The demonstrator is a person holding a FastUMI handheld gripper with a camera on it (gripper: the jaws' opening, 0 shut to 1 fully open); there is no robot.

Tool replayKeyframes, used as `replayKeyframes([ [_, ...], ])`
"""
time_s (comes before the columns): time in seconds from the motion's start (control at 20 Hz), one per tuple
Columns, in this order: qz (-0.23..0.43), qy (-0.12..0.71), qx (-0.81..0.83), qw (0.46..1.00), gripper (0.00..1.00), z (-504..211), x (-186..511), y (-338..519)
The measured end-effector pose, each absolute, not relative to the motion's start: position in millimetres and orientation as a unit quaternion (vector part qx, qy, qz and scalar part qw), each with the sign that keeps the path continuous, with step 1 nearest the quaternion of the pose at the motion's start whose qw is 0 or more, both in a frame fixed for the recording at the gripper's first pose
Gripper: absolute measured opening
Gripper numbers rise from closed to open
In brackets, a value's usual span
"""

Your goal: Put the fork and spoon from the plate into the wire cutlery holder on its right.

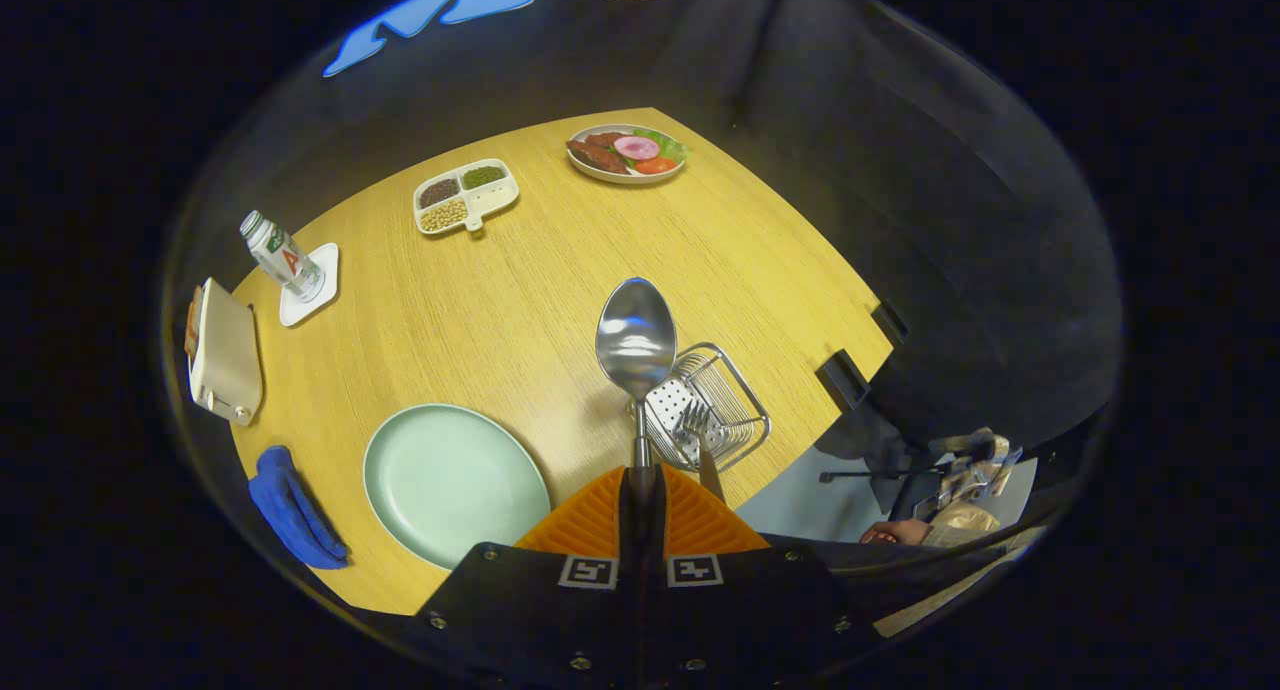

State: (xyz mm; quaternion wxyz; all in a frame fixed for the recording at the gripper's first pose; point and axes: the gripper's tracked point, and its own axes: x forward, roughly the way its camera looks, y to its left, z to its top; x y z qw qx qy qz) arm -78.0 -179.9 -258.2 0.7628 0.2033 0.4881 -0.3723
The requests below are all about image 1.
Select white toaster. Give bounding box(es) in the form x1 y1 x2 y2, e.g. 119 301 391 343
185 278 265 427

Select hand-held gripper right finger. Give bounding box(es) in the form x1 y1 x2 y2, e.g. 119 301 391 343
640 463 881 686

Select blue cloth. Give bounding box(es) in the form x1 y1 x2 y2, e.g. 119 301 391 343
248 446 349 571

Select green lettuce leaf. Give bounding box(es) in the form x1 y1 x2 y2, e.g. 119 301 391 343
633 127 689 163

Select pale green plate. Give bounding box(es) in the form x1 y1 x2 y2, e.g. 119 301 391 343
362 403 552 571

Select patterned fabric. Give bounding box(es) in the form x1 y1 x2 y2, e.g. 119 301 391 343
935 428 1023 503

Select person's dark trouser leg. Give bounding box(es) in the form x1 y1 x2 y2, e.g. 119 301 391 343
760 532 1011 621

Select metal spoon with brown handle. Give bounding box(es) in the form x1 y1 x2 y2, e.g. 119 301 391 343
595 277 678 471

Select black stand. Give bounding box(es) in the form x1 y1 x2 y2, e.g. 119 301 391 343
820 460 941 484

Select person's beige sleeve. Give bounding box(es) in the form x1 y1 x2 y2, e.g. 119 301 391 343
920 503 1001 550

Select white divided bean tray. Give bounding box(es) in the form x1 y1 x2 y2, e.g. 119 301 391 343
413 158 521 236

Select white square coaster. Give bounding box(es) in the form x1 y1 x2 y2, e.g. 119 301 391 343
279 242 341 328

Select white plate of food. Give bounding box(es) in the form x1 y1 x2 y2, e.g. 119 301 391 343
566 123 689 185

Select small white drink bottle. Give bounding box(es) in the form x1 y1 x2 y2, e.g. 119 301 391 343
239 210 326 303

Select brown meat pieces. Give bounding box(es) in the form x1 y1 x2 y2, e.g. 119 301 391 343
567 133 631 176

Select metal wire basket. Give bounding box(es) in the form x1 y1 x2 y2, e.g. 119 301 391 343
640 342 772 473

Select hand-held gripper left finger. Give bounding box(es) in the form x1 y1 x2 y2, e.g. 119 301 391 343
415 465 641 686

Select metal fork with brown handle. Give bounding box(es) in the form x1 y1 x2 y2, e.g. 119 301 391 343
678 400 727 503

